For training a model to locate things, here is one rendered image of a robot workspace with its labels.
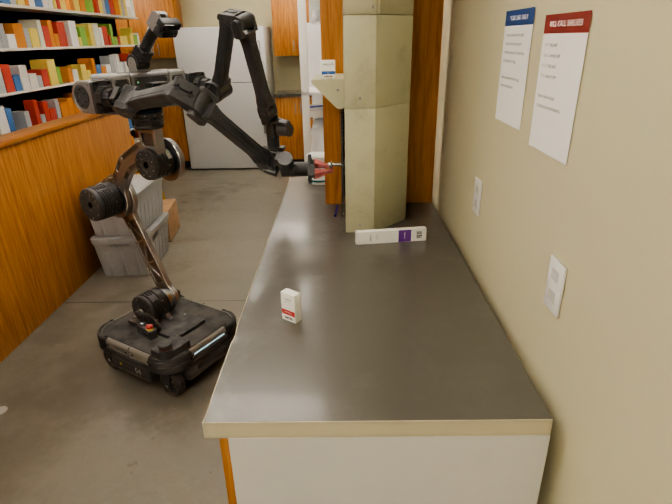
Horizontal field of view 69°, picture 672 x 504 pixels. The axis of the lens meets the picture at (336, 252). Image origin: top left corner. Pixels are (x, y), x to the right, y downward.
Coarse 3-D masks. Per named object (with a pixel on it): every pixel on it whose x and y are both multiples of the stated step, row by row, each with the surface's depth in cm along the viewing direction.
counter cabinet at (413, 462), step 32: (224, 448) 101; (256, 448) 101; (288, 448) 101; (320, 448) 101; (352, 448) 101; (384, 448) 101; (416, 448) 101; (448, 448) 100; (480, 448) 100; (512, 448) 100; (544, 448) 100; (256, 480) 104; (288, 480) 104; (320, 480) 104; (352, 480) 104; (384, 480) 104; (416, 480) 104; (448, 480) 104; (480, 480) 104; (512, 480) 104
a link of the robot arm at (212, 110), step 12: (216, 108) 168; (192, 120) 167; (204, 120) 166; (216, 120) 169; (228, 120) 173; (228, 132) 174; (240, 132) 178; (240, 144) 180; (252, 144) 183; (252, 156) 187; (264, 156) 188
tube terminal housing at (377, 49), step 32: (352, 32) 165; (384, 32) 167; (352, 64) 169; (384, 64) 172; (352, 96) 173; (384, 96) 176; (352, 128) 177; (384, 128) 181; (352, 160) 182; (384, 160) 186; (352, 192) 187; (384, 192) 191; (352, 224) 192; (384, 224) 197
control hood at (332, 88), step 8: (312, 80) 171; (320, 80) 171; (328, 80) 171; (336, 80) 171; (320, 88) 172; (328, 88) 172; (336, 88) 172; (328, 96) 173; (336, 96) 173; (336, 104) 174
